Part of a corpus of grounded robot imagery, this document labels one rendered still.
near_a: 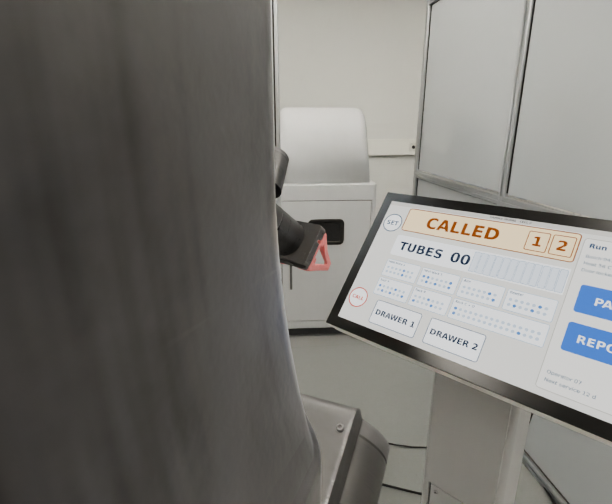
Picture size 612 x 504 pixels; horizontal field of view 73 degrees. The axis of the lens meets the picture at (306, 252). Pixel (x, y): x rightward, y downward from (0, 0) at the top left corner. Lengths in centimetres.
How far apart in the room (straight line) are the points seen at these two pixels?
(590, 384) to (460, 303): 21
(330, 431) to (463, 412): 72
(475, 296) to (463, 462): 35
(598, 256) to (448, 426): 41
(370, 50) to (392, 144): 86
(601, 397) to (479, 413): 25
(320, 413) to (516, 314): 57
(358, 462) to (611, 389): 53
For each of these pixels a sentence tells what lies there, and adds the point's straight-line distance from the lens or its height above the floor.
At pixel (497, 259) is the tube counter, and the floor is 112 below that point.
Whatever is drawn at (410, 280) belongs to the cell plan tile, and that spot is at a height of 106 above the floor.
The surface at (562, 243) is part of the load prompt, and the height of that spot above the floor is 116.
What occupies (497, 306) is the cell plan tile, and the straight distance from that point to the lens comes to 73.
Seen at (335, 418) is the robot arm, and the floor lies 123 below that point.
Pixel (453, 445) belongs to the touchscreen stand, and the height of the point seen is 74.
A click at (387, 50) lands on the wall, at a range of 425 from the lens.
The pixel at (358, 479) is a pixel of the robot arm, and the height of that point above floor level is 120.
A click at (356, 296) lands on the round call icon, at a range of 82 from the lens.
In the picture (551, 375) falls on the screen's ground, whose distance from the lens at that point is 69.
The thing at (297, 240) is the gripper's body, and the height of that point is 117.
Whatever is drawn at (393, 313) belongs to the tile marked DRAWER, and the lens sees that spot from 77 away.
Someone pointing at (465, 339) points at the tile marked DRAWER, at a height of 101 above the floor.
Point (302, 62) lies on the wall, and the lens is 408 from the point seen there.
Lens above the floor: 134
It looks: 17 degrees down
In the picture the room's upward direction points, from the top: straight up
